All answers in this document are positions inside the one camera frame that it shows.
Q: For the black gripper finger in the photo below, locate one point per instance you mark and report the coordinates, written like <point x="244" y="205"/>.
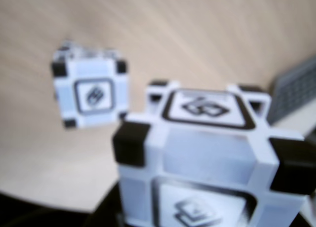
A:
<point x="111" y="212"/>

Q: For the white cube heart symbol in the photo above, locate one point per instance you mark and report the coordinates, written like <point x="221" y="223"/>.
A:
<point x="209" y="158"/>

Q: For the white cube zigzag symbol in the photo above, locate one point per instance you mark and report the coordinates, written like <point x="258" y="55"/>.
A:
<point x="95" y="95"/>

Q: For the grey grille panel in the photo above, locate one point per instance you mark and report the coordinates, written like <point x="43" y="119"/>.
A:
<point x="293" y="96"/>

